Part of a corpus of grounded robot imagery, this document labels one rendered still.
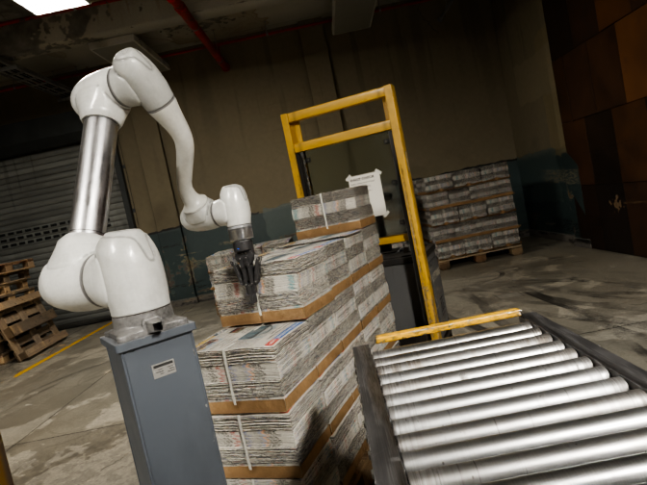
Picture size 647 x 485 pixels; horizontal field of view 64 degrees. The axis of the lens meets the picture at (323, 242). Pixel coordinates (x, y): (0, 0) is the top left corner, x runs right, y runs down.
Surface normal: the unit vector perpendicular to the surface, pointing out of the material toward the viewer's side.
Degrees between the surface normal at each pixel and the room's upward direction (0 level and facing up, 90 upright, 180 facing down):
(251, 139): 90
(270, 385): 90
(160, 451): 90
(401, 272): 90
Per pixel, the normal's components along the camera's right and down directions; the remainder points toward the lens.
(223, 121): -0.01, 0.08
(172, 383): 0.55, -0.05
